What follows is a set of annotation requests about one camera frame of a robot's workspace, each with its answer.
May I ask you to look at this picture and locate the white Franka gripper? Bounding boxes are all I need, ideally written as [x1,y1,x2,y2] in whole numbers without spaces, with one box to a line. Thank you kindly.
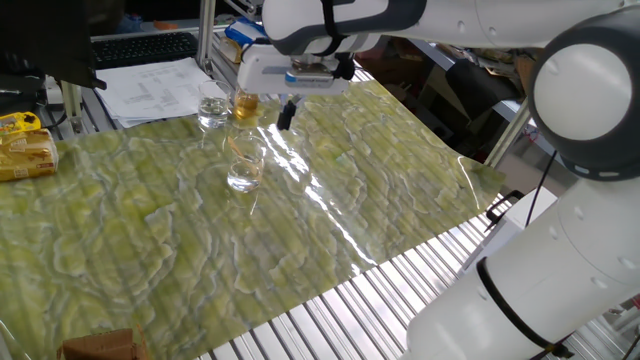
[237,42,351,131]

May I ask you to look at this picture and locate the amber liquid glass beaker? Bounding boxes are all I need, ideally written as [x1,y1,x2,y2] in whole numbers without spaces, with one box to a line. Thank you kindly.
[232,88,262,121]

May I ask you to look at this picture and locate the clear water glass beaker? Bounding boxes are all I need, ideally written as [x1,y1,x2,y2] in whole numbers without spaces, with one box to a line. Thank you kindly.
[225,134,269,194]
[197,79,234,130]

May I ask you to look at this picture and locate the blue white package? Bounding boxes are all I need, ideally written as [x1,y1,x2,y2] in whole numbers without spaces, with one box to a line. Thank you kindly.
[223,18,269,49]

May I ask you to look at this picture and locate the white printed paper sheets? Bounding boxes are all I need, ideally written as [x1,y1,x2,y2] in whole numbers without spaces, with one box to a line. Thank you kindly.
[94,57,226,129]

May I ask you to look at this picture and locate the black keyboard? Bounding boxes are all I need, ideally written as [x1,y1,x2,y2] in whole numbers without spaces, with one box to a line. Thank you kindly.
[91,32,200,70]

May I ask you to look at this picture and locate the green marble pattern mat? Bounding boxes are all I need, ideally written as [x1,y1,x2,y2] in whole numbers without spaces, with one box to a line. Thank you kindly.
[0,79,506,360]

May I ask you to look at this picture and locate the black monitor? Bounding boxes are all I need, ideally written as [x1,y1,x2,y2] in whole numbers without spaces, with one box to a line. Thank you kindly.
[0,0,107,91]

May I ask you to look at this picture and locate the yellow bread package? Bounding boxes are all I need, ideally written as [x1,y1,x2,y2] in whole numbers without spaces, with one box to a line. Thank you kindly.
[0,128,60,182]

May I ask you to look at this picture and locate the yellow snack pack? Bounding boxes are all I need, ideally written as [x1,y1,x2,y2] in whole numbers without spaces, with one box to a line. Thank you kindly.
[0,111,42,136]

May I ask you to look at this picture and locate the brown cardboard box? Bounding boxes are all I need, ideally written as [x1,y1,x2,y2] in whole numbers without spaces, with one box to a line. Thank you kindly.
[56,324,150,360]

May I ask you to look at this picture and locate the silver wrist camera blue caps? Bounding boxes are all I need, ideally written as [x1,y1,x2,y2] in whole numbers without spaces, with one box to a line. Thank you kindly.
[284,69,335,90]

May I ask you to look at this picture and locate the aluminium frame post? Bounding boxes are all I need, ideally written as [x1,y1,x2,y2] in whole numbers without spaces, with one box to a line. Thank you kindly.
[196,0,217,69]
[483,99,532,169]

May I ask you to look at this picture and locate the short aluminium stand post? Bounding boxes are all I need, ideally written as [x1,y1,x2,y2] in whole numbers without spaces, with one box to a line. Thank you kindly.
[59,79,84,134]

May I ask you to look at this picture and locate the white drawer box black handle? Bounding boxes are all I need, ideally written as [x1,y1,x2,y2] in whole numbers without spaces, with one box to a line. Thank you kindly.
[459,187,559,276]

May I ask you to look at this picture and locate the black cable around arm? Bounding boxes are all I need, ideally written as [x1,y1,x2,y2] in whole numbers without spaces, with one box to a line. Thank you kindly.
[474,257,576,359]

